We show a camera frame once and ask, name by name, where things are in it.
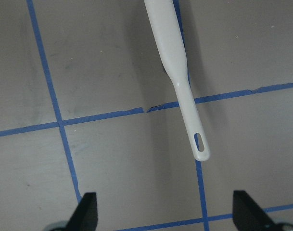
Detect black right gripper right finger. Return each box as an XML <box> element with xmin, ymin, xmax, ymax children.
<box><xmin>232</xmin><ymin>191</ymin><xmax>277</xmax><ymax>231</ymax></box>

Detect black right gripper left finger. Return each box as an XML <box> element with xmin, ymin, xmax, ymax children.
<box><xmin>64</xmin><ymin>192</ymin><xmax>98</xmax><ymax>231</ymax></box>

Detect white hand brush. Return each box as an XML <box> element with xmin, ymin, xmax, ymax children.
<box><xmin>144</xmin><ymin>0</ymin><xmax>210</xmax><ymax>162</ymax></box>

